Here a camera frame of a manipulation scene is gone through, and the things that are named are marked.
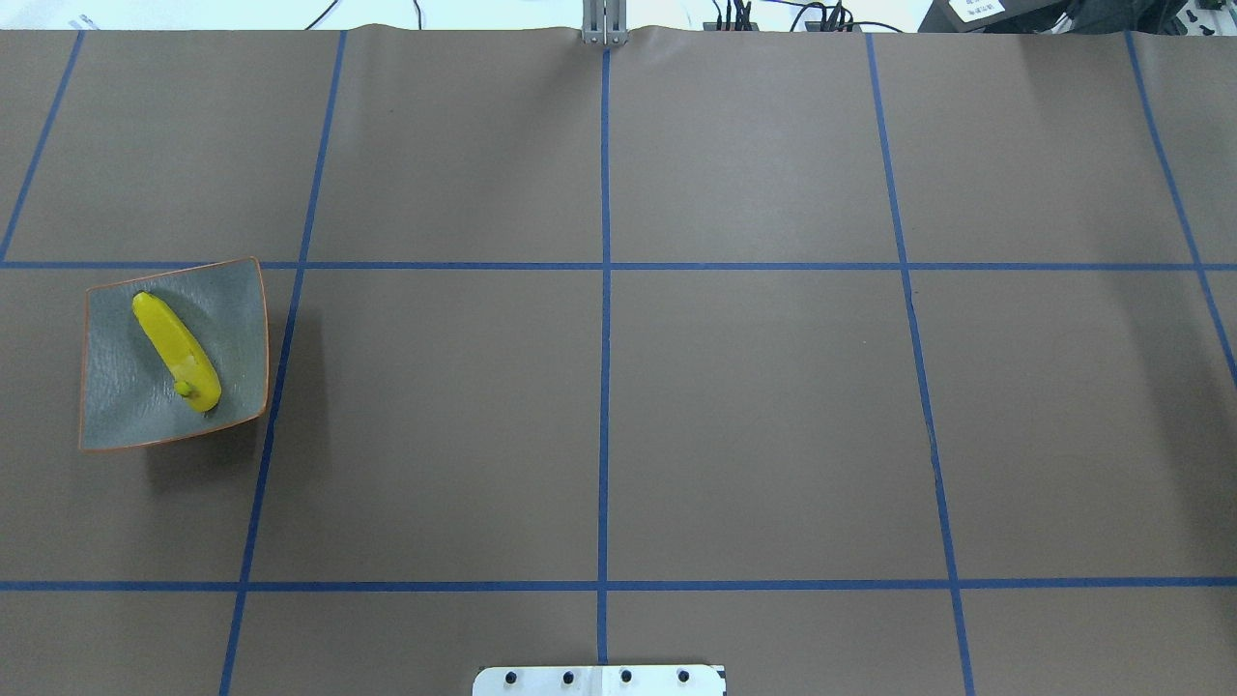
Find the yellow single banana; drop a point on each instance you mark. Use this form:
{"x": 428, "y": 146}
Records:
{"x": 193, "y": 374}

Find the grey square plate orange rim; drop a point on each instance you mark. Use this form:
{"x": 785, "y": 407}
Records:
{"x": 127, "y": 397}

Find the brown paper table mat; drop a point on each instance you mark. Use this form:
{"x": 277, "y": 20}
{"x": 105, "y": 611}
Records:
{"x": 895, "y": 365}

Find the aluminium frame post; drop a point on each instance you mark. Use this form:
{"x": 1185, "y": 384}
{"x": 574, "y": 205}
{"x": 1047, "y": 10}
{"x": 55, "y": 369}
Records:
{"x": 604, "y": 22}

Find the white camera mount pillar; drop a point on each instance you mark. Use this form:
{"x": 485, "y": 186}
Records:
{"x": 638, "y": 679}

